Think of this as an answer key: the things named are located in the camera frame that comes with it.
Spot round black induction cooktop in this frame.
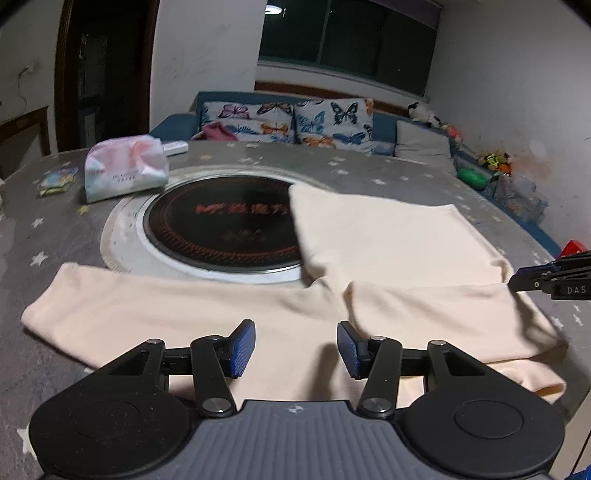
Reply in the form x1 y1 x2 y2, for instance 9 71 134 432
100 163 325 285

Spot pastel tissue pack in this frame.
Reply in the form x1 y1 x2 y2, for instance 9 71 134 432
84 134 170 204

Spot cream garment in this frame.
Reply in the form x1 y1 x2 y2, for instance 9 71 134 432
21 184 570 407

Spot pink cloth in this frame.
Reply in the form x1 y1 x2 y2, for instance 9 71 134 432
191 122 240 142

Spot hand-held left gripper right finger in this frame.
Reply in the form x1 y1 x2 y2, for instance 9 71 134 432
336 320 491 416

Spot grey cushion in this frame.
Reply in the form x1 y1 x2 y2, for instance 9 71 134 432
394 119 457 163

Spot black and white plush toy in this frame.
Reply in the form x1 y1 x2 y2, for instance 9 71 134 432
407 101 445 129

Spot dark wooden door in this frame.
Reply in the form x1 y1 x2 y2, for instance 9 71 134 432
54 0 160 153

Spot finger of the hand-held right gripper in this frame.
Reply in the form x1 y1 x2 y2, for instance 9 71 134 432
508 250 591 292

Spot butterfly print cushion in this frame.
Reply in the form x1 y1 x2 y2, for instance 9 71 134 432
294 98 375 156
200 101 297 142

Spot yellow and orange toys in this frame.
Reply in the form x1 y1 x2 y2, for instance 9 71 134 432
477 151 514 175

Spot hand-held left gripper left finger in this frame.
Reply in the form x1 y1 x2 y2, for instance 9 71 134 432
95 319 257 415

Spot dark window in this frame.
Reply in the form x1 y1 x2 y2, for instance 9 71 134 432
257 0 440 97

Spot wooden chair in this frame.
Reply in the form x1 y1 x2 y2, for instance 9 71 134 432
0 106 52 180

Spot grey star-print tablecloth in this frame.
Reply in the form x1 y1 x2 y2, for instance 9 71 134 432
0 140 591 480

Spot clear plastic storage box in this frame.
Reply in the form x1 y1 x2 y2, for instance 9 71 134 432
492 174 551 226

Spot blue sofa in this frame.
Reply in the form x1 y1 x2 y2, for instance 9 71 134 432
148 90 563 259

